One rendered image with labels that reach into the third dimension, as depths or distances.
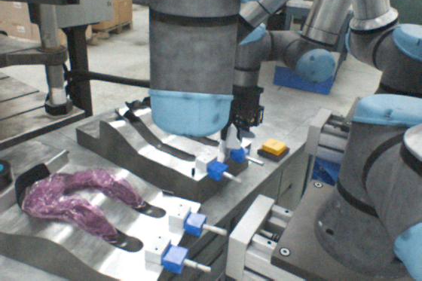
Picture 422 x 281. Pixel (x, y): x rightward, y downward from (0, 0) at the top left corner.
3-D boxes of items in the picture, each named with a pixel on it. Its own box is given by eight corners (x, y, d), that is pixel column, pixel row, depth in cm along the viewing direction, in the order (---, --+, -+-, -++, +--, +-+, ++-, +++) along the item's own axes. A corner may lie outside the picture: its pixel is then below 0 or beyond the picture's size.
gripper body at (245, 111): (248, 135, 97) (252, 92, 91) (221, 124, 101) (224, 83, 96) (262, 125, 102) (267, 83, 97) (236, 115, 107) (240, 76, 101)
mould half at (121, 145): (248, 166, 116) (252, 129, 110) (196, 209, 97) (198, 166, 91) (136, 117, 142) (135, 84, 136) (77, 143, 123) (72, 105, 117)
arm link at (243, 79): (224, 67, 94) (242, 59, 100) (223, 83, 96) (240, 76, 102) (250, 74, 90) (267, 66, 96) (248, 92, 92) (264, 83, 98)
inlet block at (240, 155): (266, 168, 105) (268, 152, 102) (257, 176, 101) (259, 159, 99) (227, 151, 112) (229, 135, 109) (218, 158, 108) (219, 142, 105)
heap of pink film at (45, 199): (151, 198, 91) (151, 172, 87) (109, 251, 76) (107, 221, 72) (61, 173, 98) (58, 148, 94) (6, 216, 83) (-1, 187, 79)
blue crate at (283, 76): (334, 83, 422) (338, 65, 412) (328, 96, 388) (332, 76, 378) (281, 73, 444) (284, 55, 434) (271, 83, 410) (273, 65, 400)
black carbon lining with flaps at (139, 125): (223, 148, 112) (225, 120, 108) (188, 172, 100) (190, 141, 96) (141, 113, 130) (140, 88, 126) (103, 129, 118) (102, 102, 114)
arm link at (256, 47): (274, 26, 88) (240, 27, 86) (268, 71, 93) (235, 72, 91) (262, 19, 95) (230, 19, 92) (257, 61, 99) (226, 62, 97)
